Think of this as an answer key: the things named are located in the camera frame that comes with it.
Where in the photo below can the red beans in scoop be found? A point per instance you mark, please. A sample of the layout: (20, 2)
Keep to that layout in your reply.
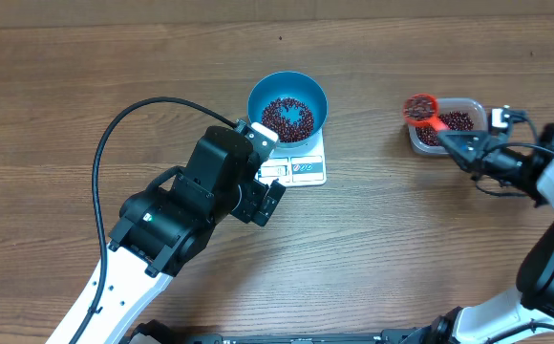
(419, 107)

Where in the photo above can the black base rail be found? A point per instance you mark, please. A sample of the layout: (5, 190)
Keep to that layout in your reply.
(154, 332)

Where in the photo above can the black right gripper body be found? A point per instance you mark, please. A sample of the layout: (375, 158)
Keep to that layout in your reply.
(478, 156)

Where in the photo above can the blue bowl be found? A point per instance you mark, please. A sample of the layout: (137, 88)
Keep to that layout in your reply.
(289, 84)

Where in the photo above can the clear plastic food container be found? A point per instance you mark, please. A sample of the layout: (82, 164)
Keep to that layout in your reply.
(475, 111)

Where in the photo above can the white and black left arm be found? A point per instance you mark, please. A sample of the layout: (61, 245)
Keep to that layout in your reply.
(167, 224)

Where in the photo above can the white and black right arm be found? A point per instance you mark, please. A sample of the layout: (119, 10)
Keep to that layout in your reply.
(527, 309)

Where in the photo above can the red beans in bowl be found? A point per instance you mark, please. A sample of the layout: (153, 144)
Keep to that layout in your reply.
(291, 119)

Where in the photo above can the red scoop with blue handle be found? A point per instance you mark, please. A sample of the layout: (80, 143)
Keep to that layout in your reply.
(434, 121)

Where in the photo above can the red adzuki beans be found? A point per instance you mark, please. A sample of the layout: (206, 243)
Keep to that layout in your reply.
(458, 121)

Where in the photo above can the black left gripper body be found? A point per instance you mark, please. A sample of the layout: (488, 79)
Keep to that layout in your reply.
(249, 202)

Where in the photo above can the white digital kitchen scale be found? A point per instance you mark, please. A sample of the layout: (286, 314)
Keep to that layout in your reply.
(304, 165)

